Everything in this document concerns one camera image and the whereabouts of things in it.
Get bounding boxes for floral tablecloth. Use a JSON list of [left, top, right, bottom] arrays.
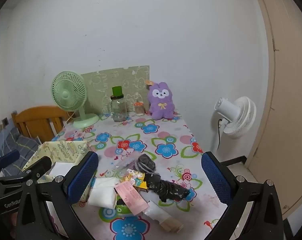
[[55, 114, 226, 239]]

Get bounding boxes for green patterned board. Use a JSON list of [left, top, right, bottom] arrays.
[[82, 66, 149, 115]]

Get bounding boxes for white packet brown end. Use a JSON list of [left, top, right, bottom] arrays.
[[143, 200, 184, 233]]

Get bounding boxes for green tissue pack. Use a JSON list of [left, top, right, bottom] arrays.
[[115, 194, 133, 216]]

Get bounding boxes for black umbrella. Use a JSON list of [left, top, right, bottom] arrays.
[[144, 173, 190, 203]]

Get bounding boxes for green desk fan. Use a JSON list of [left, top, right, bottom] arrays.
[[51, 71, 99, 128]]

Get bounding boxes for glass jar green lid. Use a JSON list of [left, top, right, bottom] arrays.
[[110, 86, 128, 122]]

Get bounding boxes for purple plush bunny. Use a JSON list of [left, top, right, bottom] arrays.
[[147, 82, 175, 120]]

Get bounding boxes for grey plaid pillow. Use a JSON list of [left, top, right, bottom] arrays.
[[0, 127, 41, 176]]

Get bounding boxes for pink paper tag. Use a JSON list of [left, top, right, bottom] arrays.
[[115, 181, 149, 216]]

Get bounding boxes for beige door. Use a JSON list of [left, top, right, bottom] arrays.
[[246, 0, 302, 218]]

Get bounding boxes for yellow fabric storage box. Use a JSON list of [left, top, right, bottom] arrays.
[[22, 140, 97, 202]]

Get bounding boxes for white standing fan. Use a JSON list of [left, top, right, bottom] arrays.
[[214, 96, 257, 139]]

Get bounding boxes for yellow cartoon tissue pack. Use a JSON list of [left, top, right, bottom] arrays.
[[121, 168, 149, 192]]

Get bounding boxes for white towel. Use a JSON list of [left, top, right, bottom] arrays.
[[88, 177, 120, 209]]

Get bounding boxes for wooden bed headboard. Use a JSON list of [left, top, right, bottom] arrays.
[[11, 106, 73, 142]]

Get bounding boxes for wall power socket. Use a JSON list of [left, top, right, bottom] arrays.
[[0, 118, 9, 131]]

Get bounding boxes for clear plastic pouch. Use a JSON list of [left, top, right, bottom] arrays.
[[110, 152, 140, 179]]

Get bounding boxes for cotton swab jar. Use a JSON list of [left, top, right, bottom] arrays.
[[134, 101, 144, 116]]

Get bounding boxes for grey drawstring pouch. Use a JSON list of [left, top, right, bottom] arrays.
[[133, 154, 156, 173]]

